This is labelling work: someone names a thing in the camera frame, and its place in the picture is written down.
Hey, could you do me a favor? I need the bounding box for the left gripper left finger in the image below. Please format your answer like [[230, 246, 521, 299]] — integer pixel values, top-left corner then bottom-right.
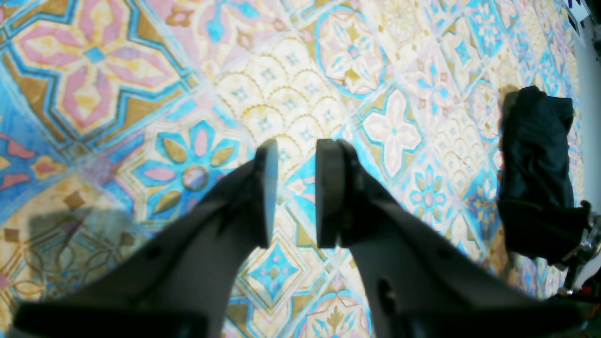
[[12, 139, 278, 338]]

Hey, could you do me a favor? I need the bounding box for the black long-sleeve t-shirt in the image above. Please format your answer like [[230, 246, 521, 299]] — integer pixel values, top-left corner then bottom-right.
[[496, 86, 592, 265]]

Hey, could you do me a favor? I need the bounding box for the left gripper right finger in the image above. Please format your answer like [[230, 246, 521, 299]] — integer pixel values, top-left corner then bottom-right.
[[316, 139, 585, 338]]

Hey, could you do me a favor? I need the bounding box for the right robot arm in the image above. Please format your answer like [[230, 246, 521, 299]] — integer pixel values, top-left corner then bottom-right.
[[555, 200, 600, 303]]

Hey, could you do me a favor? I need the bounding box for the patterned tile tablecloth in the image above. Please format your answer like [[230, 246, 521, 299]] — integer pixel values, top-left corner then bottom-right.
[[1, 0, 584, 338]]

